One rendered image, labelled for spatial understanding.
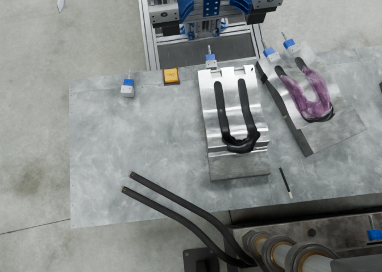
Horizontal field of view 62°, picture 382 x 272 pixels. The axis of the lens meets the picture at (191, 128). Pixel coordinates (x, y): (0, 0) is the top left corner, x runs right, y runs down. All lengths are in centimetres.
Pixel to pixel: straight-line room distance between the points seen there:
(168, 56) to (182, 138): 95
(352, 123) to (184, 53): 125
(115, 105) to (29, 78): 130
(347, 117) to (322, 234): 51
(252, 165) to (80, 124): 81
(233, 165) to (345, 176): 51
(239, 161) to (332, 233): 50
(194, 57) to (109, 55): 70
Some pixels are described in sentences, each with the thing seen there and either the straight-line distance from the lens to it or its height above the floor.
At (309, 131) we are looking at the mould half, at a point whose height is 91.
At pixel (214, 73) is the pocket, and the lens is 152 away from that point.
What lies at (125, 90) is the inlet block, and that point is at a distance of 153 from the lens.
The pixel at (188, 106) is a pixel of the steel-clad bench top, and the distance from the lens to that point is 152.
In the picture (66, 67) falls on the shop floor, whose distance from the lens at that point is 268.
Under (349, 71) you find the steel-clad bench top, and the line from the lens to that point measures 176.
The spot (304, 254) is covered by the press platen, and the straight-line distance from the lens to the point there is 73.
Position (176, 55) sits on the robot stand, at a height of 21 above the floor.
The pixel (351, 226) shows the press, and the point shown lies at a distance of 160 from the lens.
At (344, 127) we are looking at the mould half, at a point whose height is 91.
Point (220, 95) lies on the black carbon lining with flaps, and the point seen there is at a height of 88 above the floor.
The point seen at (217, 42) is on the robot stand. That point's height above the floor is 21.
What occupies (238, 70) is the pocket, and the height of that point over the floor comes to 86.
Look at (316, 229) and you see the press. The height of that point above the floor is 78.
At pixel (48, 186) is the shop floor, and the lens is 247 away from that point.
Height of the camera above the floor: 224
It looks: 75 degrees down
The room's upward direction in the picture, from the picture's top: 3 degrees counter-clockwise
